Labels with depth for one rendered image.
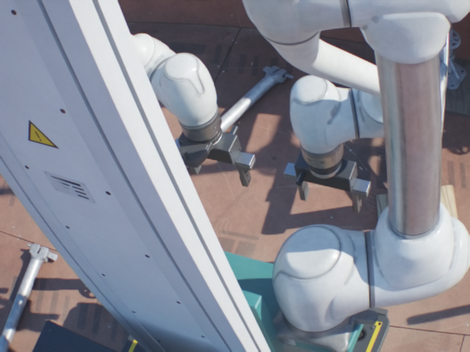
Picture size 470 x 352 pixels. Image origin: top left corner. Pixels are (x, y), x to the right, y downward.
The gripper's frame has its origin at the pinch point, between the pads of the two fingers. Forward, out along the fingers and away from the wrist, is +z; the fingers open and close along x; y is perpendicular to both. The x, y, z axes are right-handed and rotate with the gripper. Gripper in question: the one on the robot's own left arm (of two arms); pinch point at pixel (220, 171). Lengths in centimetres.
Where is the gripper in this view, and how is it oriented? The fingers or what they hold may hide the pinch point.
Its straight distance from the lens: 173.2
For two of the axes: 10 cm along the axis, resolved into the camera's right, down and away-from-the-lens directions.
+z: 2.0, 5.7, 7.9
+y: 3.9, -7.9, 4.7
